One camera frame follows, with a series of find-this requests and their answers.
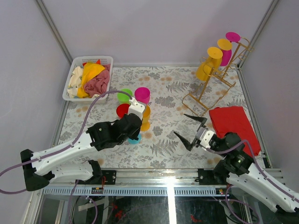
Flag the yellow cloth in basket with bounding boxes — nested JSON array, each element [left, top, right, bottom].
[[78, 62, 106, 98]]

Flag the yellow wine glass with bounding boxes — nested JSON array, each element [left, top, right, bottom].
[[141, 105, 151, 132], [217, 38, 233, 67], [196, 47, 223, 81]]

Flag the white plastic basket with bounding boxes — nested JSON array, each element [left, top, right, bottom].
[[63, 56, 114, 104]]

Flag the pink cloth in basket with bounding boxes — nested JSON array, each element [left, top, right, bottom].
[[83, 64, 111, 98]]

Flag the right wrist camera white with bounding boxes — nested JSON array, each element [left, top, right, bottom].
[[195, 128, 215, 150]]

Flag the slotted grey cable duct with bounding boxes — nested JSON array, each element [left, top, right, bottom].
[[43, 186, 225, 196]]

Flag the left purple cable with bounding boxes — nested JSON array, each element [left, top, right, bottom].
[[0, 90, 134, 195]]

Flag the magenta plastic wine glass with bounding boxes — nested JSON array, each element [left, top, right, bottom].
[[134, 87, 150, 104]]

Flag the aluminium front rail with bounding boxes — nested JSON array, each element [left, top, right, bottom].
[[102, 168, 199, 187]]

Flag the green plastic wine glass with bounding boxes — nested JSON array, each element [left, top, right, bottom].
[[117, 89, 133, 104]]

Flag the cream floral cloth in basket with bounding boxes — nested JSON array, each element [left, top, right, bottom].
[[67, 66, 84, 98]]

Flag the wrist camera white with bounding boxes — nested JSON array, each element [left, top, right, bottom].
[[128, 97, 146, 120], [195, 128, 215, 150]]

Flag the gold wire glass rack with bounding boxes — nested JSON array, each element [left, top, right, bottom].
[[182, 36, 254, 116]]

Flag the red folded cloth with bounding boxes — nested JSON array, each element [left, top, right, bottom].
[[209, 106, 261, 156]]

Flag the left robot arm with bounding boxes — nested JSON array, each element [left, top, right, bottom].
[[20, 113, 142, 191]]

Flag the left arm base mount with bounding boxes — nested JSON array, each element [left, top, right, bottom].
[[87, 160, 117, 185]]

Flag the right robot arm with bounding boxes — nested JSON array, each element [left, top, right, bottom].
[[175, 116, 299, 224]]

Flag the teal plastic wine glass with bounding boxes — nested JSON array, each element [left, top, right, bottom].
[[128, 134, 142, 145]]

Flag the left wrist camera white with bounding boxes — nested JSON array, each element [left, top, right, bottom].
[[128, 97, 146, 120]]

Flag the rear magenta wine glass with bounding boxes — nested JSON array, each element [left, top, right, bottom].
[[225, 32, 241, 42]]

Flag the red plastic wine glass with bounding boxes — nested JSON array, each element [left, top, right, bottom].
[[116, 104, 130, 119]]

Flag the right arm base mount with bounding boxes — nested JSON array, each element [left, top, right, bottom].
[[195, 160, 229, 186]]

